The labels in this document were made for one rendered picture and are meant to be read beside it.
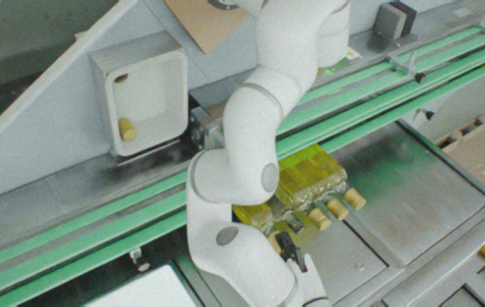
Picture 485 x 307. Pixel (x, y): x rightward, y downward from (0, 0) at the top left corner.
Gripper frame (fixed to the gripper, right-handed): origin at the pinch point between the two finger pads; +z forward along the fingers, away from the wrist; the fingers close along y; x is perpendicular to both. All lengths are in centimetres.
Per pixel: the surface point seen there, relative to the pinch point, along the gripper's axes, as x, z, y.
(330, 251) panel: -15.6, 1.7, -12.6
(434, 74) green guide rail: -68, 39, 6
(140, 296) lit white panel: 31.7, 3.8, -12.0
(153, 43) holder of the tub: 19, 33, 34
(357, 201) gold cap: -21.5, 5.3, 1.3
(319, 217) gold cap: -10.3, 3.7, 1.8
